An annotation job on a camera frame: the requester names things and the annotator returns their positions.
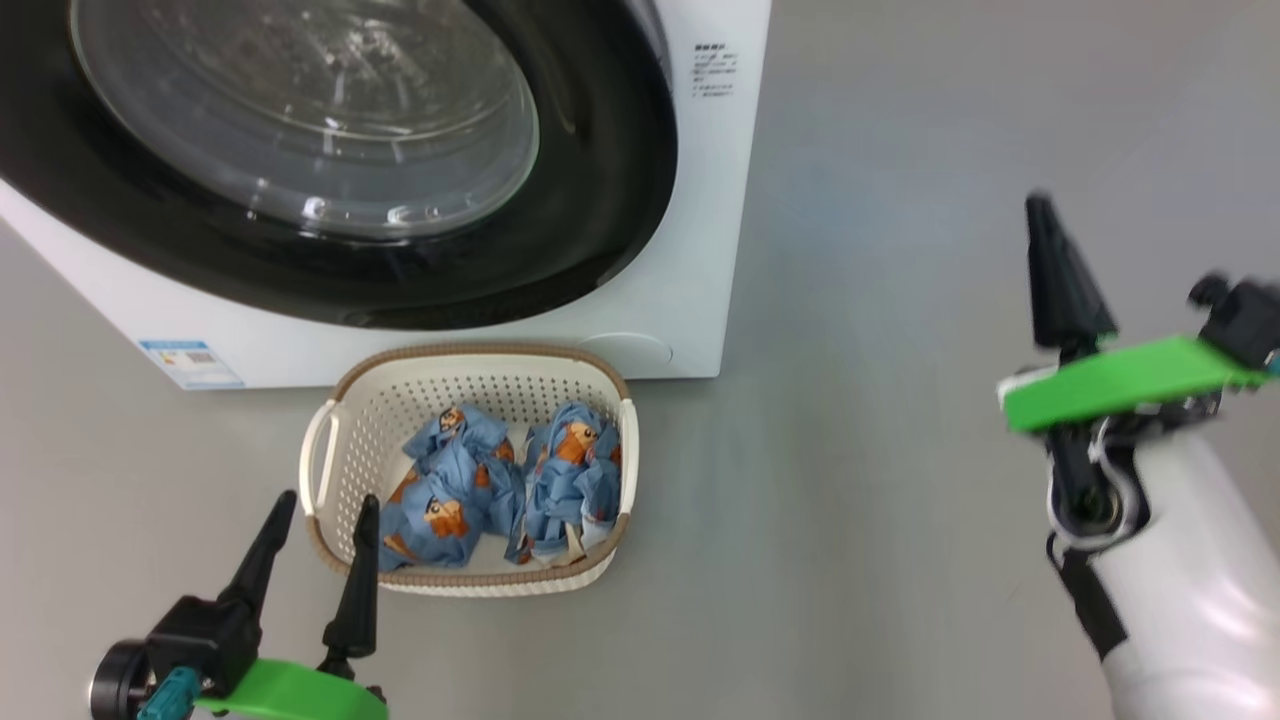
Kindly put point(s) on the right gripper body green plate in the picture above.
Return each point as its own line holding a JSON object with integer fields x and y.
{"x": 1120, "y": 385}

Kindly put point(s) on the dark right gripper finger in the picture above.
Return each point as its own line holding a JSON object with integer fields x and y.
{"x": 1065, "y": 290}

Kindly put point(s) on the left gripper body green plate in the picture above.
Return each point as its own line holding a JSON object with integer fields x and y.
{"x": 290, "y": 695}

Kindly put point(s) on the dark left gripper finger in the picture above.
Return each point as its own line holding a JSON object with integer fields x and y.
{"x": 358, "y": 590}
{"x": 262, "y": 555}

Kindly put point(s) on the blue garment with orange print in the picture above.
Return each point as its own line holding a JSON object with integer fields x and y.
{"x": 570, "y": 480}
{"x": 450, "y": 500}

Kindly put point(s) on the black round glass washer door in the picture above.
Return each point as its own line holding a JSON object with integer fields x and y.
{"x": 600, "y": 180}

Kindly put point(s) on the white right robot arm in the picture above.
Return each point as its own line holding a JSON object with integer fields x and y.
{"x": 1200, "y": 600}

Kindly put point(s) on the cream perforated laundry basket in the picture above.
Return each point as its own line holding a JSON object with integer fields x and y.
{"x": 345, "y": 450}

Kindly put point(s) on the white front-load washing machine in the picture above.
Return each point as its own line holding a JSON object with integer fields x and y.
{"x": 700, "y": 250}

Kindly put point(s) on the blue energy label sticker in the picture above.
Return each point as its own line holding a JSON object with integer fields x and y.
{"x": 192, "y": 365}

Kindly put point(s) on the round drain filter cover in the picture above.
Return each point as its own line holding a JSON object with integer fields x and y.
{"x": 625, "y": 350}

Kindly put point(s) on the printed text label on washer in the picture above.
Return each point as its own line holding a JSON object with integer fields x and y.
{"x": 715, "y": 70}

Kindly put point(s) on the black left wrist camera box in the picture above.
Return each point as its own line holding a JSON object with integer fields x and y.
{"x": 200, "y": 640}

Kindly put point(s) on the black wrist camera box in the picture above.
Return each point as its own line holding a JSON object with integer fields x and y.
{"x": 200, "y": 640}
{"x": 1245, "y": 320}

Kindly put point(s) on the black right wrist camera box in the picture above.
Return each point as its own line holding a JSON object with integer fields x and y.
{"x": 1245, "y": 320}

